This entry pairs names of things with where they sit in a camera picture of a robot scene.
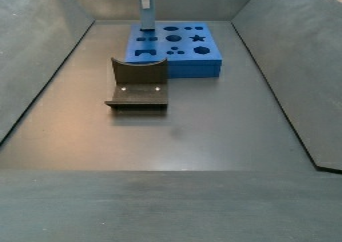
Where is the blue shape sorter block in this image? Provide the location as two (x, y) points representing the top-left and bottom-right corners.
(124, 22), (222, 78)

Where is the black curved stand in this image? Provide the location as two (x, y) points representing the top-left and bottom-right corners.
(106, 58), (169, 108)

